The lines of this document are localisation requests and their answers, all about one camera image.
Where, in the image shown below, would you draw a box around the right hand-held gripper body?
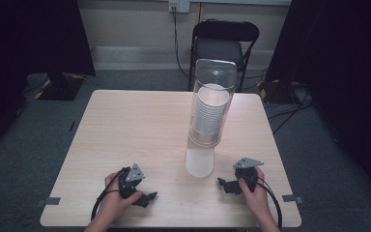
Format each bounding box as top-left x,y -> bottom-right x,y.
232,157 -> 266,193

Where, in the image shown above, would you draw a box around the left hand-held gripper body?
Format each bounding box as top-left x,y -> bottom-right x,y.
118,162 -> 146,199

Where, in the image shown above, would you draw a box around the white paper cup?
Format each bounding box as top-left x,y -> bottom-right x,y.
185,143 -> 215,179

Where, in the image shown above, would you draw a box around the stack of white paper cups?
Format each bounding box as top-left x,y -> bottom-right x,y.
191,82 -> 231,136

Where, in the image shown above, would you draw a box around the clear tube cup dispenser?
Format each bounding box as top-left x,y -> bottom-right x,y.
185,58 -> 239,179

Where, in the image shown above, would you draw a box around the person's left hand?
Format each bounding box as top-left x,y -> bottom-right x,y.
103,171 -> 145,223

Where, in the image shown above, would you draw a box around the person's right hand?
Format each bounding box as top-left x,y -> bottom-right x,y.
237,166 -> 271,221

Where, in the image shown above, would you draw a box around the grey tape strip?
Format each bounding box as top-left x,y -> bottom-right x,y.
281,193 -> 304,204
34,196 -> 62,208

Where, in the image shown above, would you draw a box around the black stand base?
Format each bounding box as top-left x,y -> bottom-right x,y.
34,72 -> 87,102
256,78 -> 307,104

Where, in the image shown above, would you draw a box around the black folding chair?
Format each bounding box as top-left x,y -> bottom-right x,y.
187,18 -> 261,94

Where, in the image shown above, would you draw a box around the dark curtain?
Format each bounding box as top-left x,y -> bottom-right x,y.
265,0 -> 371,207
0,0 -> 97,162

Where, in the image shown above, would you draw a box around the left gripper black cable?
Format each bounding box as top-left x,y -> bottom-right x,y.
90,166 -> 130,222

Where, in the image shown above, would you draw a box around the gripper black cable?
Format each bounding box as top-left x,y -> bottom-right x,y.
256,176 -> 283,230
90,166 -> 130,222

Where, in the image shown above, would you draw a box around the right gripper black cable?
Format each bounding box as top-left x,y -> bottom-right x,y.
256,176 -> 283,230

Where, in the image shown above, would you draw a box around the black floor cables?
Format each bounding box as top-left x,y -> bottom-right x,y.
238,67 -> 317,135

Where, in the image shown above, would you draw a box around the black power cable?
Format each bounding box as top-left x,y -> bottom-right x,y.
172,5 -> 191,79

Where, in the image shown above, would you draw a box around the white wall socket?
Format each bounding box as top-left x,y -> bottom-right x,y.
168,0 -> 191,15

